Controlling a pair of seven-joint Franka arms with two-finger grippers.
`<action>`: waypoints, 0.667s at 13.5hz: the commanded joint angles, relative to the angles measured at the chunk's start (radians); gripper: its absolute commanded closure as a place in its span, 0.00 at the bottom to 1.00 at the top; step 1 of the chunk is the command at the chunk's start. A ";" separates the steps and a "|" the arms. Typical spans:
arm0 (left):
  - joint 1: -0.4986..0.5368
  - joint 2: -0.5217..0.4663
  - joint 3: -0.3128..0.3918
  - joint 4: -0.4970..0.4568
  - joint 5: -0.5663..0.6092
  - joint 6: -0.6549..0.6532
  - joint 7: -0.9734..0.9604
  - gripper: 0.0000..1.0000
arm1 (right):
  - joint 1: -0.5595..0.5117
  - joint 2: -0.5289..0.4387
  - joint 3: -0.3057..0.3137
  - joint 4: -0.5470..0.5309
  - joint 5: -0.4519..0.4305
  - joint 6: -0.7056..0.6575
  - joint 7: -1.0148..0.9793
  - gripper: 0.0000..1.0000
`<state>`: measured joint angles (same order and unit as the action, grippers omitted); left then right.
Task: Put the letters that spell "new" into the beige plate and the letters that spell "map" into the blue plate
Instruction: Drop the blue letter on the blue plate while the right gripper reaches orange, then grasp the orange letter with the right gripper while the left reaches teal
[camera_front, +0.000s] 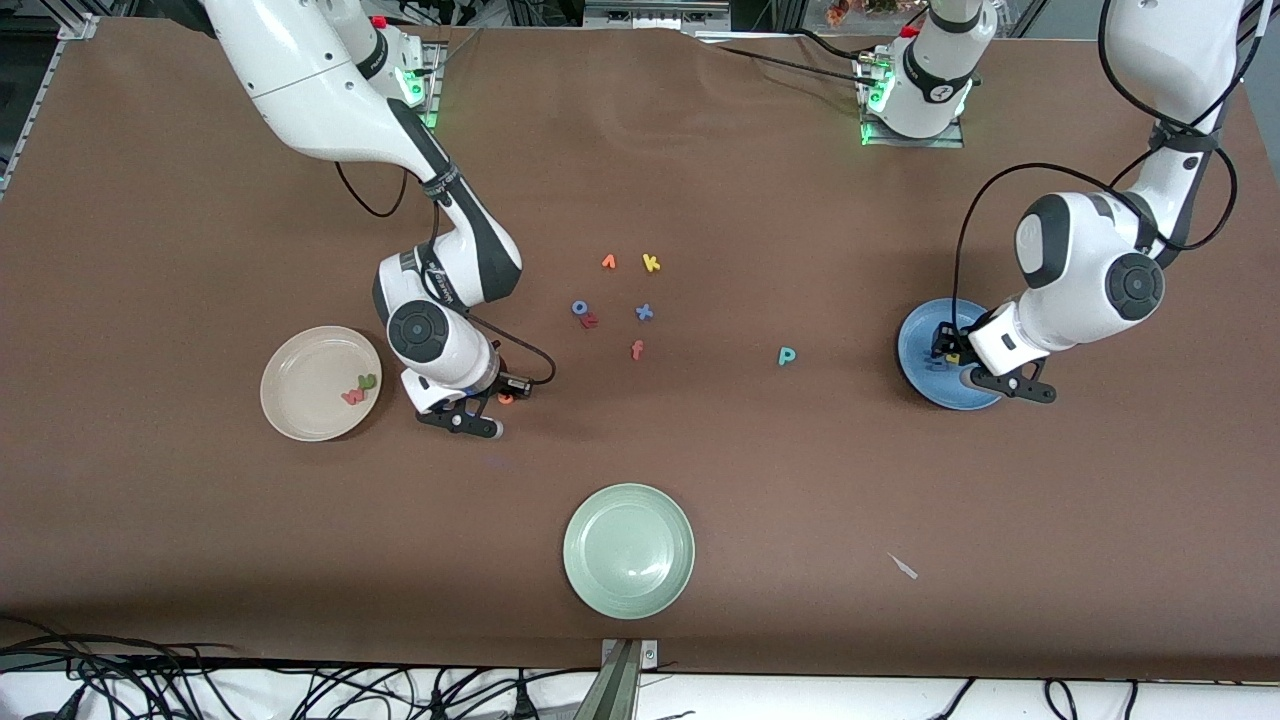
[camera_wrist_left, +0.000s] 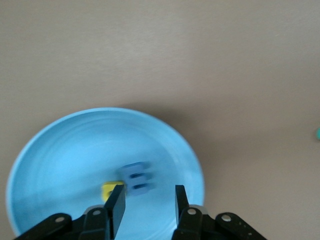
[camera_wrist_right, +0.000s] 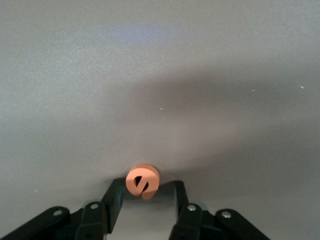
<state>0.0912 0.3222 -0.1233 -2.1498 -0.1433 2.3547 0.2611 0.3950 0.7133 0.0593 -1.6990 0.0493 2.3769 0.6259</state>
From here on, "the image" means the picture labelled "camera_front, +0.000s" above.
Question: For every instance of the green plate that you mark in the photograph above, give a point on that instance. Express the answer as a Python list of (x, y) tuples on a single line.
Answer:
[(628, 552)]

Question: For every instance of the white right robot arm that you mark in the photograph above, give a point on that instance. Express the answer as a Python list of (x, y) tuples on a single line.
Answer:
[(450, 340)]

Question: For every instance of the brown table cover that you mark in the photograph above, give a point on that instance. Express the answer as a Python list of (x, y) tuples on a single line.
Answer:
[(700, 450)]

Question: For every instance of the blue plate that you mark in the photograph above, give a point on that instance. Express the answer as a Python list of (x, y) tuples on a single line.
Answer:
[(922, 385)]

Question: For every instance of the grey metal box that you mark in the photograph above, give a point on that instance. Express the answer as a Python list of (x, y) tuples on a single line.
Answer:
[(655, 12)]

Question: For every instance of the white paper scrap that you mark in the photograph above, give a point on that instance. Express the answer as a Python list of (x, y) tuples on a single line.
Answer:
[(903, 566)]

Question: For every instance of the metal camera stand bracket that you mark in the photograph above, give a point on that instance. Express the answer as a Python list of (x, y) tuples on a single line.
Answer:
[(620, 680)]

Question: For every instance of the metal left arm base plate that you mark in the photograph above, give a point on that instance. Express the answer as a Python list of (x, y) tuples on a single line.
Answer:
[(915, 143)]

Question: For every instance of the beige plate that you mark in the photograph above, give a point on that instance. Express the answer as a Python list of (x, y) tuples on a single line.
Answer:
[(305, 385)]

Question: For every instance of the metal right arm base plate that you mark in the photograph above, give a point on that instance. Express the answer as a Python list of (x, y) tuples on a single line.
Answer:
[(432, 90)]

